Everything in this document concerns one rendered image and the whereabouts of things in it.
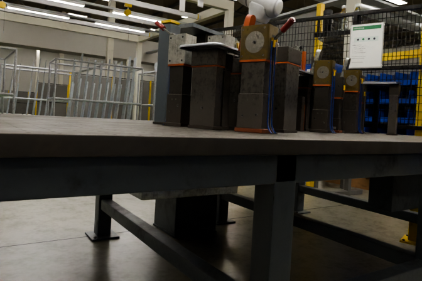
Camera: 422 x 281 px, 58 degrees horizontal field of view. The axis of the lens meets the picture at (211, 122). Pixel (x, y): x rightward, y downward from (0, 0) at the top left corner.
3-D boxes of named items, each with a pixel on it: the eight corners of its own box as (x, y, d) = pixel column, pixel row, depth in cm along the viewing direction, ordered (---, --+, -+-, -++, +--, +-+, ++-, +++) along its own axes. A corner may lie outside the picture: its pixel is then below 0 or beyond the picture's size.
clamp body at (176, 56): (180, 127, 145) (185, 32, 145) (157, 125, 152) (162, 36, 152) (192, 128, 151) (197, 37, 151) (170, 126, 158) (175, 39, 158)
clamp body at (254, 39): (269, 135, 121) (275, 22, 121) (233, 132, 130) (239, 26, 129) (281, 135, 128) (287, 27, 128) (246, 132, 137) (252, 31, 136)
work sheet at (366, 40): (381, 67, 255) (384, 21, 255) (347, 68, 269) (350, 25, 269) (382, 68, 257) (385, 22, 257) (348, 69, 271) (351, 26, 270)
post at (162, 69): (164, 124, 164) (170, 22, 163) (152, 123, 168) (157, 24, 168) (176, 125, 170) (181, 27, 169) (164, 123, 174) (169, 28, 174)
